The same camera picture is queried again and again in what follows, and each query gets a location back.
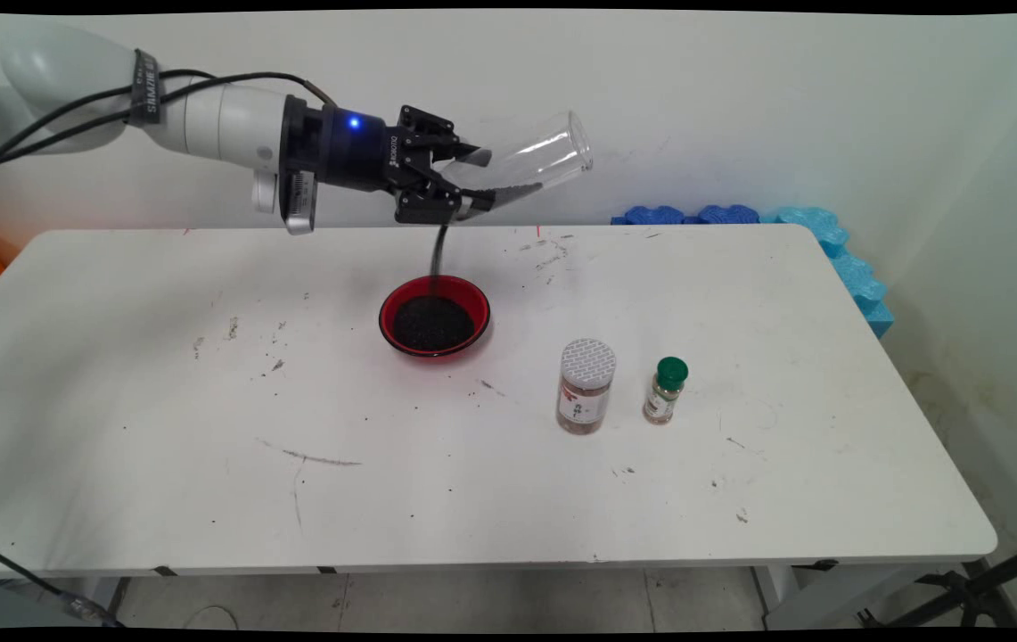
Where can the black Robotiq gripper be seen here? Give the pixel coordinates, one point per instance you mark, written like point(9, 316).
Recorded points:
point(352, 152)

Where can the black seeds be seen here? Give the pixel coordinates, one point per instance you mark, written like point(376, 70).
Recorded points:
point(433, 325)
point(441, 254)

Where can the clear tall plastic jar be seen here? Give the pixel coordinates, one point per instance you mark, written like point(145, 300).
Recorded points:
point(544, 156)

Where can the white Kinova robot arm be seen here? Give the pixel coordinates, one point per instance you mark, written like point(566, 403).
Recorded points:
point(223, 120)

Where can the red bowl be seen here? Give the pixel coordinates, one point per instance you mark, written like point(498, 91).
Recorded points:
point(392, 303)

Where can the dark blue foam mat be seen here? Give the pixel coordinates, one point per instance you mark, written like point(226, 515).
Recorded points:
point(651, 215)
point(726, 214)

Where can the spice jar with white lid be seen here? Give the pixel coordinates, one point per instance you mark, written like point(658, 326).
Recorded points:
point(586, 392)

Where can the small spice bottle green cap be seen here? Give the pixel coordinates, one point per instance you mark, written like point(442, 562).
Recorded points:
point(668, 379)

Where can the light blue foam mat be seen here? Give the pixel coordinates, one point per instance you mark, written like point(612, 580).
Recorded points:
point(856, 276)

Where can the black tripod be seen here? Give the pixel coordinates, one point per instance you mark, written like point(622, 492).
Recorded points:
point(980, 584)

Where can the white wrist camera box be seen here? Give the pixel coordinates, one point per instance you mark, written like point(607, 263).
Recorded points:
point(299, 205)

